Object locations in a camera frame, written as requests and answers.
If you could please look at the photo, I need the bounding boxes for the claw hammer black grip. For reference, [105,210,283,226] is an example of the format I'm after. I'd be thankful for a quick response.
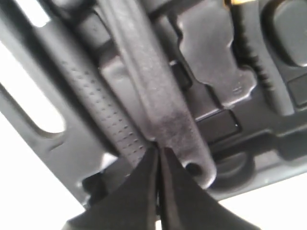
[35,0,152,168]

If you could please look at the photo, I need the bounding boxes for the adjustable wrench black handle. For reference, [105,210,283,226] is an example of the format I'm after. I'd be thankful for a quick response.
[98,0,217,189]

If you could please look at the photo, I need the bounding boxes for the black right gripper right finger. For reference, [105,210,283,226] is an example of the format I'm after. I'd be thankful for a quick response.
[159,148,259,230]

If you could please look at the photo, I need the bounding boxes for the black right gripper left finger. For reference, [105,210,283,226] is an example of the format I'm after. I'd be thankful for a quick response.
[63,149,159,230]

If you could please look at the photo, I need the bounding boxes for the black plastic tool case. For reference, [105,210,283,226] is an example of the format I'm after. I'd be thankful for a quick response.
[0,0,307,208]

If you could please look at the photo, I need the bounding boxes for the pliers with orange handles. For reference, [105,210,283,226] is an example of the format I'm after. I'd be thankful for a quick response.
[225,0,295,116]

